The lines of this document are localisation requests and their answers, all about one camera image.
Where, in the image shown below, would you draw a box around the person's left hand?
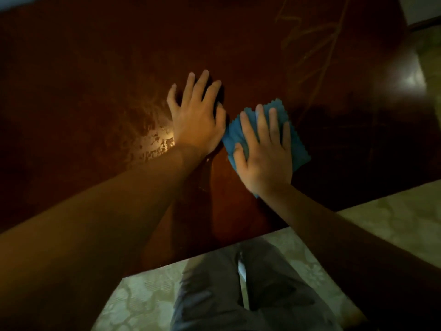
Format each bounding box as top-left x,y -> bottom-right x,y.
167,70 -> 227,160

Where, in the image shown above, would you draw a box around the person's right hand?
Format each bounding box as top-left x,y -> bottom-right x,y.
233,104 -> 293,197

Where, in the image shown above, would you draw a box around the blue microfibre cleaning cloth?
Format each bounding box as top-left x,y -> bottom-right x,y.
221,98 -> 311,199

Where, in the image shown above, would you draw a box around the person's left forearm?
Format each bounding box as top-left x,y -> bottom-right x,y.
0,145 -> 208,331

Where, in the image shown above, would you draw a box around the person's right forearm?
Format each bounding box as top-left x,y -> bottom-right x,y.
258,183 -> 441,331

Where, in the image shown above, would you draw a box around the grey trousers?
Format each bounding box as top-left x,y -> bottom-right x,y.
170,237 -> 342,331

